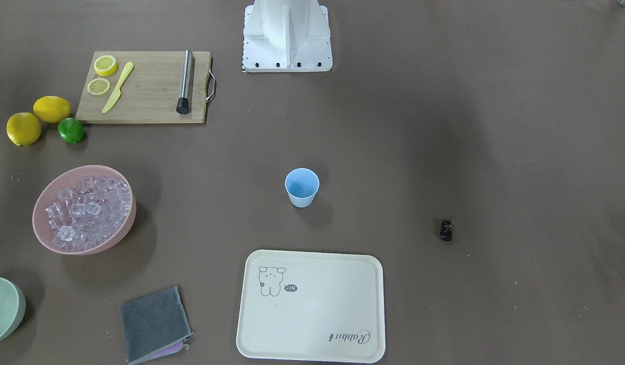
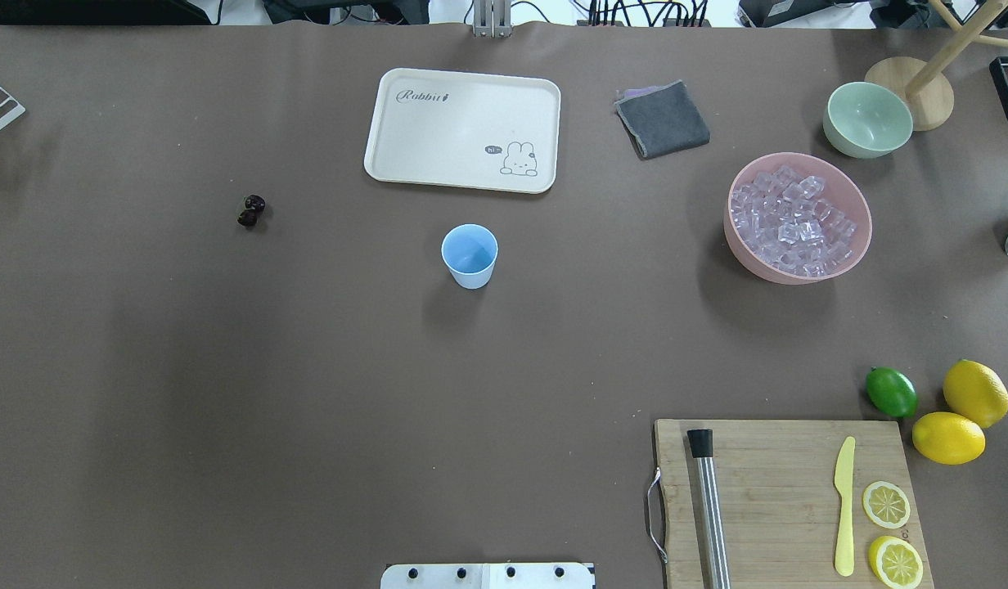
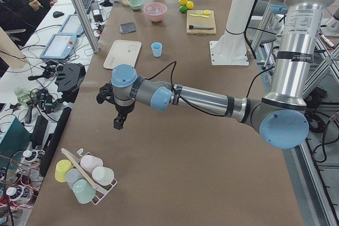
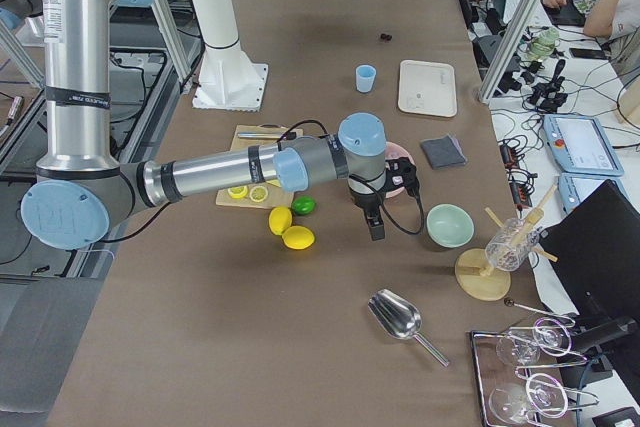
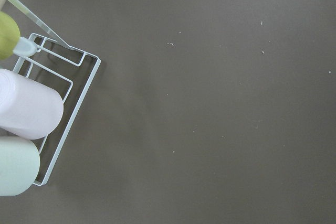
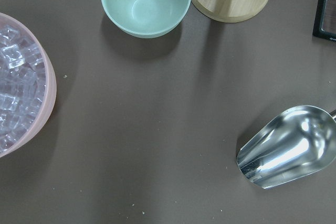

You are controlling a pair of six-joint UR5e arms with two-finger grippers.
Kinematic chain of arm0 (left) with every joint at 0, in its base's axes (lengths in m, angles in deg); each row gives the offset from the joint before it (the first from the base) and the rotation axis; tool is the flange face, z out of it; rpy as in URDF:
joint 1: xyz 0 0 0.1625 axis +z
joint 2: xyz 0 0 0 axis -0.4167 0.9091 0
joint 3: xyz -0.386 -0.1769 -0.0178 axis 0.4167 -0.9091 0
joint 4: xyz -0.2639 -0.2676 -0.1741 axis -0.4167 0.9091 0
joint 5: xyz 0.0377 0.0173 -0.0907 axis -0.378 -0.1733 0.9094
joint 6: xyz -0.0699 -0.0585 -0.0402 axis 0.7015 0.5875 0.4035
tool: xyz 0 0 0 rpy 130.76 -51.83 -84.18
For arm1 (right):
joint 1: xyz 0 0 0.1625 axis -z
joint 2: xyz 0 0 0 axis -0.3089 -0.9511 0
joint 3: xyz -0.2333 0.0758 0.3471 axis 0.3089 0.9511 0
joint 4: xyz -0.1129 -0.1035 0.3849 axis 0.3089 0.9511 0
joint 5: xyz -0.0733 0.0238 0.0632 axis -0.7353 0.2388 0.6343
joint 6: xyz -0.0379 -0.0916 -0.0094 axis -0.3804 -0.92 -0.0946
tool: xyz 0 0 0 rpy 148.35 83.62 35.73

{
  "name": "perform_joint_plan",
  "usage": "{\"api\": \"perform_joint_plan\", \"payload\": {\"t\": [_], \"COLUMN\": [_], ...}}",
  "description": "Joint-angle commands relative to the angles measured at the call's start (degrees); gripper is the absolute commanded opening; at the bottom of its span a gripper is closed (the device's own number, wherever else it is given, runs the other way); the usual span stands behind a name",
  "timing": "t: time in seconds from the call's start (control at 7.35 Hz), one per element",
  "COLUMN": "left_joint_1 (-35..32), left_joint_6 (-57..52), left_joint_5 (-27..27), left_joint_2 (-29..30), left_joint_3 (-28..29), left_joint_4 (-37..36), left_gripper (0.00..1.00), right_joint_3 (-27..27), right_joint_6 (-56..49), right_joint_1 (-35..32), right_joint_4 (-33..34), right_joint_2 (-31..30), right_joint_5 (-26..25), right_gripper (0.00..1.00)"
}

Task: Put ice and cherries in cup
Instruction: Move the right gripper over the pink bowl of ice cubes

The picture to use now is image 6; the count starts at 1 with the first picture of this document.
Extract pink bowl of ice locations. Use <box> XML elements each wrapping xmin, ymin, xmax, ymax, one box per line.
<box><xmin>1</xmin><ymin>14</ymin><xmax>57</xmax><ymax>156</ymax></box>

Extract steel ice scoop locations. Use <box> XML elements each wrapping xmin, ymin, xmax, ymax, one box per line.
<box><xmin>236</xmin><ymin>105</ymin><xmax>335</xmax><ymax>189</ymax></box>

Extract mint green bowl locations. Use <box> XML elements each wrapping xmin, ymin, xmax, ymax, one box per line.
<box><xmin>101</xmin><ymin>0</ymin><xmax>191</xmax><ymax>38</ymax></box>

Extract black glass rack tray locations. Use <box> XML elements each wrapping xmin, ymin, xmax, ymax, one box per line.
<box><xmin>312</xmin><ymin>0</ymin><xmax>335</xmax><ymax>41</ymax></box>

